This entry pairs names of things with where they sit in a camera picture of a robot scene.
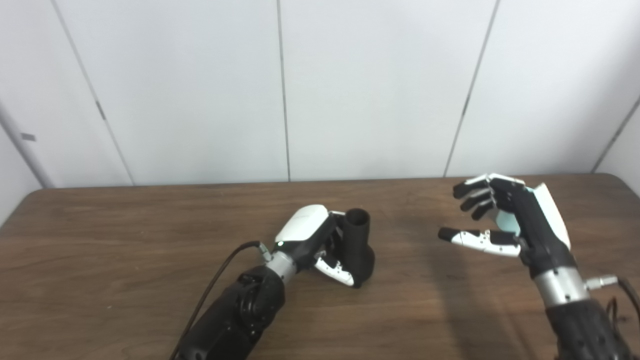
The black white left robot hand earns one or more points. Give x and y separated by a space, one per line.
305 230

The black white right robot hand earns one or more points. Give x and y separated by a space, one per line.
540 230

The black flared nozzle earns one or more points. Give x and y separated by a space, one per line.
361 250

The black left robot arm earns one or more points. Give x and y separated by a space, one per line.
235 315

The white wall corner post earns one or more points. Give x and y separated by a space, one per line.
25 150

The small gray wall tag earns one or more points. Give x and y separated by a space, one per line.
28 137

